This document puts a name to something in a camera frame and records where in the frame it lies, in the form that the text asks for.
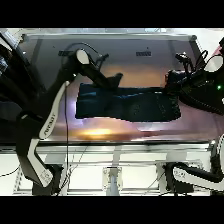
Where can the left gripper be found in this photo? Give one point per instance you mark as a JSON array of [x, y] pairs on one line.
[[116, 80]]

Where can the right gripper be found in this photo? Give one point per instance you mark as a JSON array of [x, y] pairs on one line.
[[174, 80]]

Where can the dark blue jeans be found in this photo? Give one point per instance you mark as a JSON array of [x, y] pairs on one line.
[[140, 106]]

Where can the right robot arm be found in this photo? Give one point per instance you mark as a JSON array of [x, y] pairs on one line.
[[200, 93]]

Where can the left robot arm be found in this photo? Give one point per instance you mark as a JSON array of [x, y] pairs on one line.
[[50, 113]]

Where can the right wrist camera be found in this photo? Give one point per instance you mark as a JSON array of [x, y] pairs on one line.
[[184, 60]]

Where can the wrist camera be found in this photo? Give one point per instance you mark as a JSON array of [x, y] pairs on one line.
[[103, 58], [184, 60]]

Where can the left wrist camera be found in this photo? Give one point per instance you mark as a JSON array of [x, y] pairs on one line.
[[103, 58]]

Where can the silver frame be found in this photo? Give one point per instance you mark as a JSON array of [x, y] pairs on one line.
[[113, 180]]

